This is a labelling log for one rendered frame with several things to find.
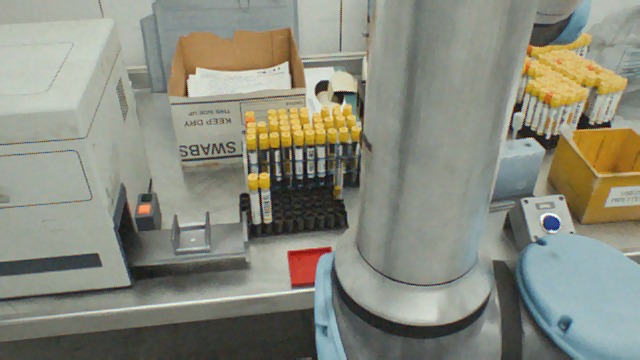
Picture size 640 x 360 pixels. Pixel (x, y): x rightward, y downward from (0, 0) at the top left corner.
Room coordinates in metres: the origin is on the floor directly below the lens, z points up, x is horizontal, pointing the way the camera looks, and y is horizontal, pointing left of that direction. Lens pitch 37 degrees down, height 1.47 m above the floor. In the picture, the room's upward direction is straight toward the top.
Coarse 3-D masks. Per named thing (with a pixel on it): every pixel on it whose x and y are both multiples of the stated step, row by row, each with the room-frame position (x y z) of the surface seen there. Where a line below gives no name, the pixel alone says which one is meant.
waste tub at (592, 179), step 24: (576, 144) 0.80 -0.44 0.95; (600, 144) 0.80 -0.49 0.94; (624, 144) 0.81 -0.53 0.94; (552, 168) 0.79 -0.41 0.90; (576, 168) 0.73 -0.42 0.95; (600, 168) 0.81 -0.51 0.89; (624, 168) 0.79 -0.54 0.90; (576, 192) 0.71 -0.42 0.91; (600, 192) 0.67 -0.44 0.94; (624, 192) 0.68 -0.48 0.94; (576, 216) 0.69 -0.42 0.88; (600, 216) 0.67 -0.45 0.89; (624, 216) 0.68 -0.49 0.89
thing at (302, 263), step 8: (312, 248) 0.61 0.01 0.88; (320, 248) 0.61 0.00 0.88; (328, 248) 0.61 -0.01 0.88; (288, 256) 0.59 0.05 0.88; (296, 256) 0.60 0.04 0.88; (304, 256) 0.60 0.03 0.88; (312, 256) 0.60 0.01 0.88; (320, 256) 0.60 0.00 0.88; (288, 264) 0.58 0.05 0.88; (296, 264) 0.58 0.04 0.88; (304, 264) 0.58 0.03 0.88; (312, 264) 0.58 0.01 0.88; (296, 272) 0.57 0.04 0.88; (304, 272) 0.57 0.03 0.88; (312, 272) 0.57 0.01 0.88; (296, 280) 0.55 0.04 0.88; (304, 280) 0.55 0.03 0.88; (312, 280) 0.54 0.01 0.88
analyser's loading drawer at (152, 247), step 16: (176, 224) 0.60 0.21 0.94; (192, 224) 0.62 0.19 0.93; (208, 224) 0.59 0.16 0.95; (224, 224) 0.63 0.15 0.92; (240, 224) 0.63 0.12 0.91; (128, 240) 0.59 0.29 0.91; (144, 240) 0.59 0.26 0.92; (160, 240) 0.59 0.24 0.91; (176, 240) 0.57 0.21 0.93; (208, 240) 0.57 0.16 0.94; (224, 240) 0.59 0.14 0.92; (240, 240) 0.59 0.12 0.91; (128, 256) 0.56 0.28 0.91; (144, 256) 0.56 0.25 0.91; (160, 256) 0.56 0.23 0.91; (176, 256) 0.56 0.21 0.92; (192, 256) 0.56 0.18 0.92; (208, 256) 0.56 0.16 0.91; (224, 256) 0.57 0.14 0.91
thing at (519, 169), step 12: (516, 144) 0.76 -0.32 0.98; (528, 144) 0.76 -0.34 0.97; (504, 156) 0.72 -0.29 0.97; (516, 156) 0.73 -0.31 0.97; (528, 156) 0.73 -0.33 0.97; (540, 156) 0.74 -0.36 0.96; (504, 168) 0.72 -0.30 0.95; (516, 168) 0.73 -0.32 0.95; (528, 168) 0.73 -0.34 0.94; (540, 168) 0.74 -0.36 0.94; (504, 180) 0.72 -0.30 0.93; (516, 180) 0.73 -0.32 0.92; (528, 180) 0.74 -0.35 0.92; (504, 192) 0.73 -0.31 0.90; (516, 192) 0.73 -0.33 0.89; (528, 192) 0.74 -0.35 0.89; (492, 204) 0.71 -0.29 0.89; (504, 204) 0.71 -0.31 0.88
